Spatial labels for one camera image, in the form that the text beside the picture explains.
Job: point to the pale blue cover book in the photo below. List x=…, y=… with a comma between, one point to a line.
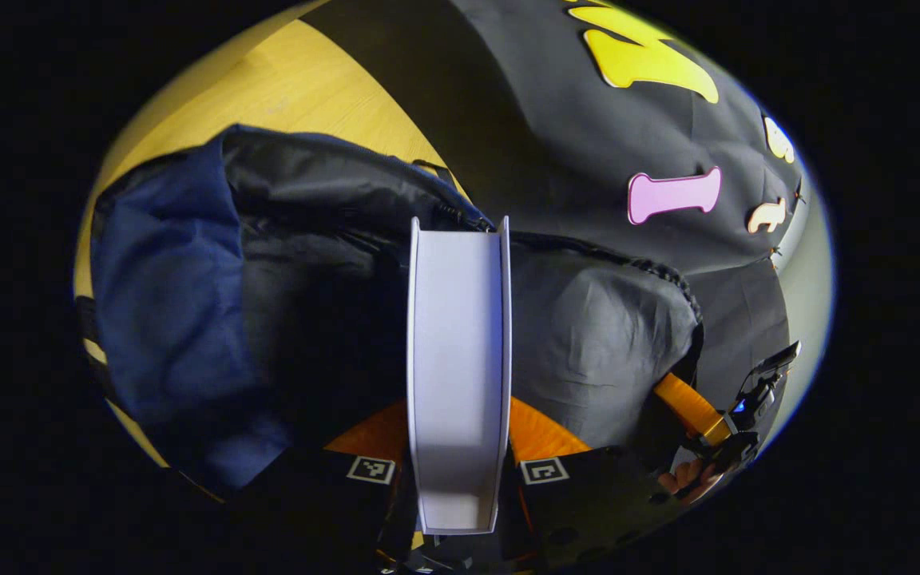
x=460, y=359

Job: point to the blue and grey schoolbag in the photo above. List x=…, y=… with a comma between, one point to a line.
x=172, y=303

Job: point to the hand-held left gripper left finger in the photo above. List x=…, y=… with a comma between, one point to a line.
x=324, y=495

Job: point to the black backdrop cloth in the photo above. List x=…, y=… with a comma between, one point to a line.
x=588, y=160

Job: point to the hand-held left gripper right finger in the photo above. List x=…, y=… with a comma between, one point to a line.
x=588, y=503

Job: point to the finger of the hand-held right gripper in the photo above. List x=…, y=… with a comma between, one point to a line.
x=691, y=407

